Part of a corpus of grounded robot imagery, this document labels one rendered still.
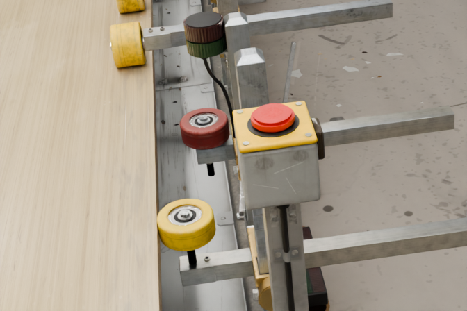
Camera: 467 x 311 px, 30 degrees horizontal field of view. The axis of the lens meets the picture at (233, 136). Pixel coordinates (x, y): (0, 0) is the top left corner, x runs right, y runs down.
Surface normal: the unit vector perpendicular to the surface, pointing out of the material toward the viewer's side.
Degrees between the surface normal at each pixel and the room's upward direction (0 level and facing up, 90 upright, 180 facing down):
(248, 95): 90
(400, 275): 0
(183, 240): 90
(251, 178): 90
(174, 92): 0
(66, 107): 0
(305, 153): 90
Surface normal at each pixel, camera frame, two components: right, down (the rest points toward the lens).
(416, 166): -0.11, -0.84
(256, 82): 0.09, 0.52
